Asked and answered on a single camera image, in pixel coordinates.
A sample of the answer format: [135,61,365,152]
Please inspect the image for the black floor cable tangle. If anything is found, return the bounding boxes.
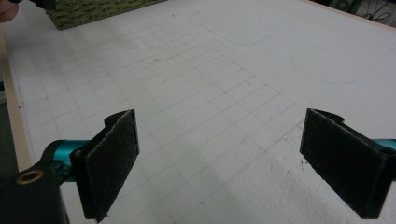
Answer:
[311,0,396,31]

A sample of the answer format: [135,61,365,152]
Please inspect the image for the white grid mat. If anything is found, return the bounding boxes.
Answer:
[3,0,396,224]

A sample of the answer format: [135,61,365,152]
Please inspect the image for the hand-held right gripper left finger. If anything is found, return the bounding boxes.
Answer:
[69,108,140,223]

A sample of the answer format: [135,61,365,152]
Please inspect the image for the green woven basket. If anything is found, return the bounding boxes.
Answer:
[46,0,166,31]

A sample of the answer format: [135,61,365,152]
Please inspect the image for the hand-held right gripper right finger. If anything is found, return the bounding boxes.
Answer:
[299,107,396,219]

